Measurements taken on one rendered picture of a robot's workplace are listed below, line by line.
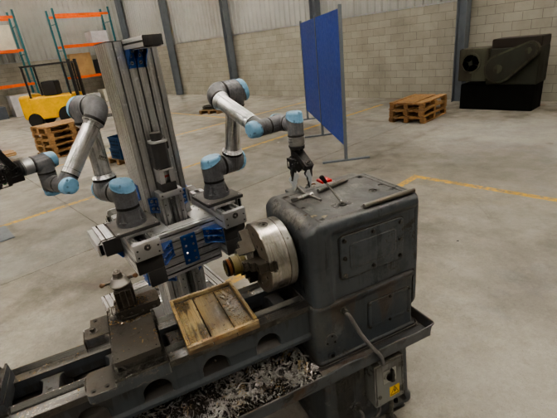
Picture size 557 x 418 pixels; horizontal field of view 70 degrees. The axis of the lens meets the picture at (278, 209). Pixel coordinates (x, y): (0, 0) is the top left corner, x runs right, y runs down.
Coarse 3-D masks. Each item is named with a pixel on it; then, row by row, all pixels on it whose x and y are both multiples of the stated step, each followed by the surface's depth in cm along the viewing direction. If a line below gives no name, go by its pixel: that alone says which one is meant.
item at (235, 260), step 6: (228, 258) 171; (234, 258) 167; (240, 258) 169; (228, 264) 165; (234, 264) 166; (240, 264) 166; (228, 270) 165; (234, 270) 166; (240, 270) 167; (228, 276) 168
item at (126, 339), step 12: (108, 312) 168; (120, 324) 158; (132, 324) 157; (144, 324) 157; (120, 336) 152; (132, 336) 151; (144, 336) 150; (156, 336) 149; (120, 348) 145; (132, 348) 144; (144, 348) 144; (156, 348) 144; (120, 360) 139; (132, 360) 141; (144, 360) 143
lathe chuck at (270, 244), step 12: (252, 228) 168; (264, 228) 165; (276, 228) 166; (252, 240) 172; (264, 240) 161; (276, 240) 162; (264, 252) 161; (276, 252) 160; (288, 264) 163; (264, 276) 170; (276, 276) 162; (288, 276) 165; (264, 288) 174; (276, 288) 168
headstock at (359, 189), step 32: (288, 192) 194; (320, 192) 189; (352, 192) 185; (384, 192) 181; (288, 224) 172; (320, 224) 158; (352, 224) 163; (384, 224) 172; (416, 224) 183; (320, 256) 161; (352, 256) 169; (384, 256) 178; (416, 256) 190; (320, 288) 166; (352, 288) 177
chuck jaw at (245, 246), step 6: (246, 228) 176; (240, 234) 173; (246, 234) 174; (240, 240) 174; (246, 240) 173; (240, 246) 171; (246, 246) 172; (252, 246) 173; (240, 252) 170; (246, 252) 171; (252, 252) 175
